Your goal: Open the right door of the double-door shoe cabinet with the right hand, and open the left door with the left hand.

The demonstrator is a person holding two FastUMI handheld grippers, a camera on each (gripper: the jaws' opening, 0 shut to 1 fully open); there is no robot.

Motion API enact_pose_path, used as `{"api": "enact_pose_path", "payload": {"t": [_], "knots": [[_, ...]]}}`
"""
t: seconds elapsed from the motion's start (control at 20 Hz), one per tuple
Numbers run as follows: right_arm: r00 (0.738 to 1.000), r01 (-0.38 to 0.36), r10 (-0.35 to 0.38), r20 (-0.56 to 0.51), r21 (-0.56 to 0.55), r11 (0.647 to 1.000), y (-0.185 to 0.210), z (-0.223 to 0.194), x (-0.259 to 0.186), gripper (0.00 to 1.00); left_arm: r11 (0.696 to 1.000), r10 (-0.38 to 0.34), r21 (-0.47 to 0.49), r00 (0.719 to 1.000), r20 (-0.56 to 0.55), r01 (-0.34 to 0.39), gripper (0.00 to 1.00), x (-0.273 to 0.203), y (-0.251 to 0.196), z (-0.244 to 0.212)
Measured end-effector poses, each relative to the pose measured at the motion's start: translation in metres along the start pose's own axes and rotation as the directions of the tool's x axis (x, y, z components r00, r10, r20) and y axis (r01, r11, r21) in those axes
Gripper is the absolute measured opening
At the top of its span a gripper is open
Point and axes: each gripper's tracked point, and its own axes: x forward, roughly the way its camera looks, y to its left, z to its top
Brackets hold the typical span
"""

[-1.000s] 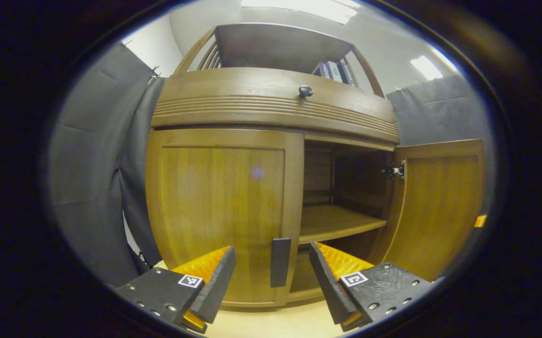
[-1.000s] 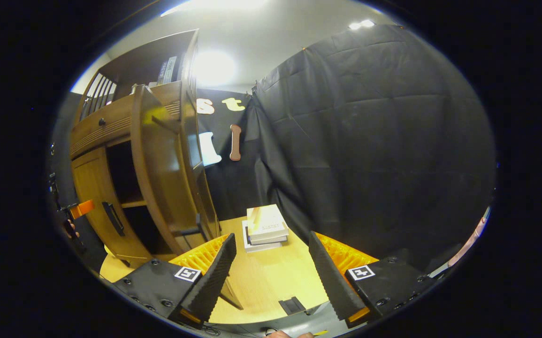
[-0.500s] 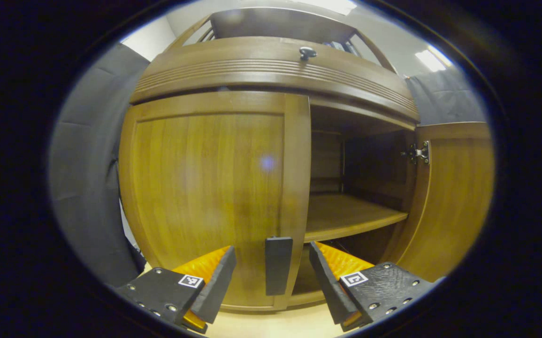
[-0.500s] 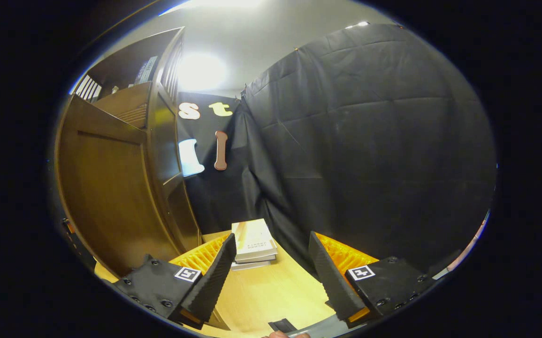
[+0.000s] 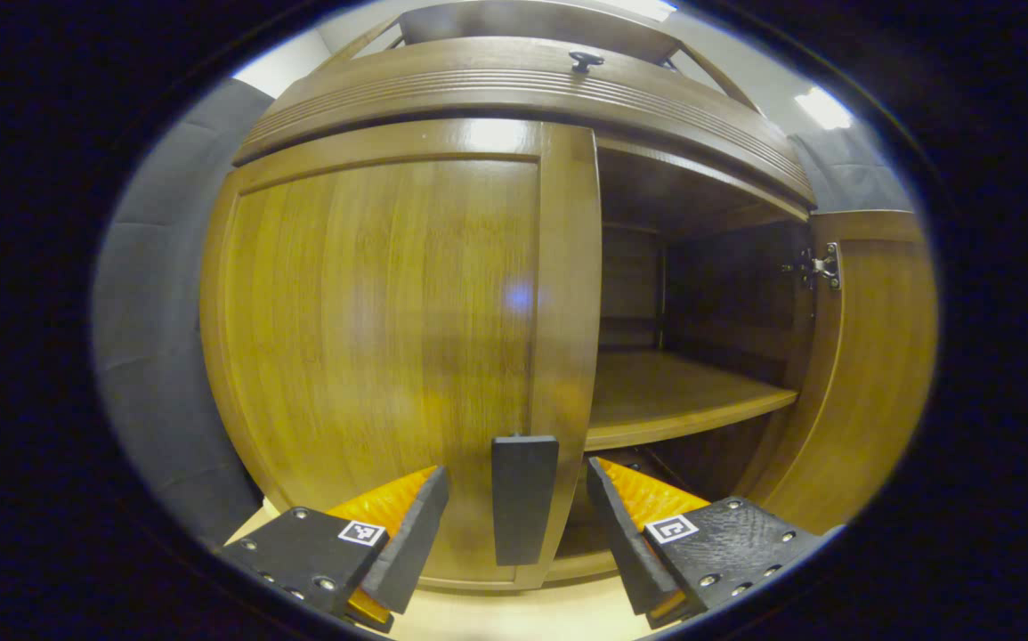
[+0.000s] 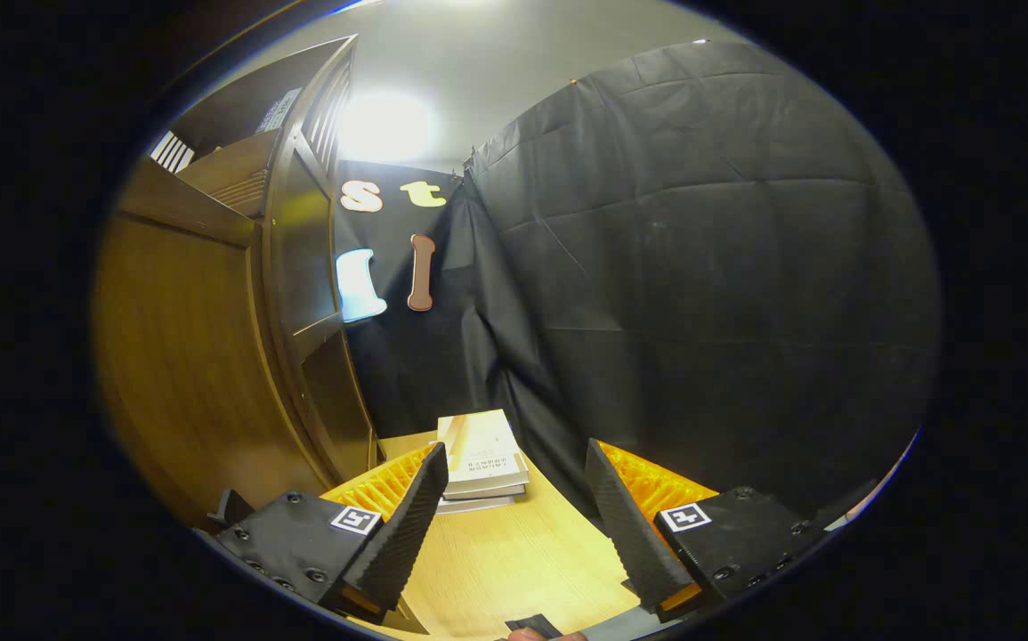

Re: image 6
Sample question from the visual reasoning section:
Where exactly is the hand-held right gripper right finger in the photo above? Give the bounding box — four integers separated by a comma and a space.
585, 438, 826, 622

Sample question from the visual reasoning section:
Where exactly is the black door handle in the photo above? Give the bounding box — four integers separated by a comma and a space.
206, 488, 255, 528

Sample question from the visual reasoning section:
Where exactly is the thin white book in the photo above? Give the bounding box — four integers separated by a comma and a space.
442, 479, 530, 502
436, 495, 516, 516

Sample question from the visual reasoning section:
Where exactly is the wooden double-door shoe cabinet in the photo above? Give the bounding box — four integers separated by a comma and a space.
150, 34, 383, 489

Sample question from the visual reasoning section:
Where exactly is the black backdrop cloth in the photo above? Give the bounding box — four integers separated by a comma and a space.
331, 40, 942, 526

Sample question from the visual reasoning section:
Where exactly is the wooden shoe cabinet door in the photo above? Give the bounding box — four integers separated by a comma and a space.
91, 158, 336, 528

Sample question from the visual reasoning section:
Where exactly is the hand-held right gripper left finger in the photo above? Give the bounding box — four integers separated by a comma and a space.
208, 442, 449, 624

